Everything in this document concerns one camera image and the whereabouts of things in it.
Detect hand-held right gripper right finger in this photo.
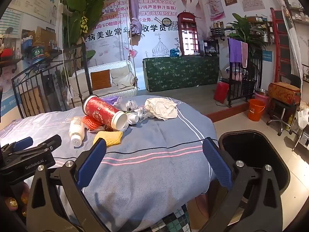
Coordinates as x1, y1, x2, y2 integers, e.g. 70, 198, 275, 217
200, 138, 283, 232

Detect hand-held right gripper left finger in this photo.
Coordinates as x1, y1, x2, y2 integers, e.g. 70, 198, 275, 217
26, 138, 111, 232

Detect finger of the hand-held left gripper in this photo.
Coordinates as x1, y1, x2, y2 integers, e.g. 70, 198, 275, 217
31, 135, 62, 154
1, 136, 33, 154

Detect white plastic bottle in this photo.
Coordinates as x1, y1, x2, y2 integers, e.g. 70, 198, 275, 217
69, 116, 84, 147

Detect yellow mesh net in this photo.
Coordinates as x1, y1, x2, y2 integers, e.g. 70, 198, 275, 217
93, 130, 123, 148

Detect black trash bin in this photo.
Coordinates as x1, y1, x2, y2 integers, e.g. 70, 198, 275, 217
218, 130, 291, 223

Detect orange mesh net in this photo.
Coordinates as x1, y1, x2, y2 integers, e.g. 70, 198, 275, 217
81, 115, 104, 132

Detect red paper cup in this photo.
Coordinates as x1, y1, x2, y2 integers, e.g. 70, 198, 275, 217
82, 95, 128, 130

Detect small white cup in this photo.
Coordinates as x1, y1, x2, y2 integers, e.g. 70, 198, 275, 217
127, 113, 140, 125

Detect purple plastic bag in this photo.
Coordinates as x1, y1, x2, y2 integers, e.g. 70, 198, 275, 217
103, 96, 123, 105

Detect clear plastic bag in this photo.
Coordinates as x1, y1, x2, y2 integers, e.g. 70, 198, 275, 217
119, 99, 138, 113

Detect small white tissue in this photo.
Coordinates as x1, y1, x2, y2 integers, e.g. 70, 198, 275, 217
136, 109, 150, 121

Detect cream paper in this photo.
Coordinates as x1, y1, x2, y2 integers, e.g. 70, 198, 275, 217
144, 97, 178, 121

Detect beige cushion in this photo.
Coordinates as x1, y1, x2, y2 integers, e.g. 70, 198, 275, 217
111, 65, 135, 89
68, 74, 92, 101

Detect orange bucket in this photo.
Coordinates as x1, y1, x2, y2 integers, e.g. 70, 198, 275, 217
248, 99, 265, 122

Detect chrome stool base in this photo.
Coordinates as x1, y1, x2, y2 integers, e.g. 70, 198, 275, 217
267, 100, 294, 136

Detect plaid green clothing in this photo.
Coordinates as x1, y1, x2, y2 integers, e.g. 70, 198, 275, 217
152, 203, 191, 232

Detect white wicker swing sofa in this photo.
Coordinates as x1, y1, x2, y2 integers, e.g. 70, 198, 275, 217
68, 60, 138, 107

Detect black metal chair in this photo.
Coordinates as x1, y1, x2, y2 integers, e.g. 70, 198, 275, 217
11, 43, 93, 119

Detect pink basin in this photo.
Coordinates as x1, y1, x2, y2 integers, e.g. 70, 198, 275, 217
254, 89, 270, 105

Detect orange cushion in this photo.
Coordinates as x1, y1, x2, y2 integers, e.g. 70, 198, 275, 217
90, 70, 112, 91

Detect green round tin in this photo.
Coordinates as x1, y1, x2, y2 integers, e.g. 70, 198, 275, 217
31, 46, 45, 60

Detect red black hat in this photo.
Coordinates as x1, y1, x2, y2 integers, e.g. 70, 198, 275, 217
0, 48, 23, 68

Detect green patterned counter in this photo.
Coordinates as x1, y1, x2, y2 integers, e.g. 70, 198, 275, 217
142, 55, 220, 92

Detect patterned stool cushion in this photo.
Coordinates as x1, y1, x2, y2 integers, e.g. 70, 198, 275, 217
268, 82, 302, 105

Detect black metal rack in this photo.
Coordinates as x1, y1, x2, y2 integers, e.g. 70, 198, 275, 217
227, 53, 263, 108

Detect brown cardboard box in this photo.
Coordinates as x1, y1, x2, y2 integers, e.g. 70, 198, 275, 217
36, 26, 57, 51

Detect pink towel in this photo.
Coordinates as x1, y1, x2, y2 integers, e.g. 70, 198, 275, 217
241, 42, 249, 68

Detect purple towel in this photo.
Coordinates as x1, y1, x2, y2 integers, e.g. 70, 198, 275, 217
228, 38, 242, 63

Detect green potted plant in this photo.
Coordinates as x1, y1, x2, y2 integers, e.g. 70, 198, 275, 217
227, 13, 266, 54

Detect white banner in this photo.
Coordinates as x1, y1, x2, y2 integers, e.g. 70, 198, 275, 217
267, 0, 303, 81

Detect red ladder shelf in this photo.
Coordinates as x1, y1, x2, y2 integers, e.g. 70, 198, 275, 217
270, 7, 294, 84

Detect tall banana plant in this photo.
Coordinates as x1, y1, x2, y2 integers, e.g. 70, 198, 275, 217
61, 0, 123, 66

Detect red telephone booth cabinet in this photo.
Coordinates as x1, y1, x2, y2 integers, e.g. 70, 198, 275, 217
177, 12, 200, 56

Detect purple hanging fabric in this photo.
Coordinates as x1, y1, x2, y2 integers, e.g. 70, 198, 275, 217
127, 0, 145, 38

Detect thin black cable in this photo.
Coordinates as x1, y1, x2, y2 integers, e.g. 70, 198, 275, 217
101, 139, 209, 154

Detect black picture frame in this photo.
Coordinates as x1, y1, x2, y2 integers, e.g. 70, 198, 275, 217
202, 40, 220, 55

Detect wall shelf with bottles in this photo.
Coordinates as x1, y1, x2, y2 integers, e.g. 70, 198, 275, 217
210, 20, 228, 40

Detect white info wall poster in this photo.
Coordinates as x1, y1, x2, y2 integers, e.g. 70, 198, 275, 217
7, 0, 64, 39

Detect large printed wall poster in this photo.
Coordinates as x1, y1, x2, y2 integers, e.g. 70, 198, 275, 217
84, 0, 208, 61

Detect pink wall poster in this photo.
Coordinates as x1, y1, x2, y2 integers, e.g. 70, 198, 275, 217
202, 0, 225, 21

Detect pipe wall shelf with products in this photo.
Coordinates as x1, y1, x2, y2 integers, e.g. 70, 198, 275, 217
288, 0, 309, 25

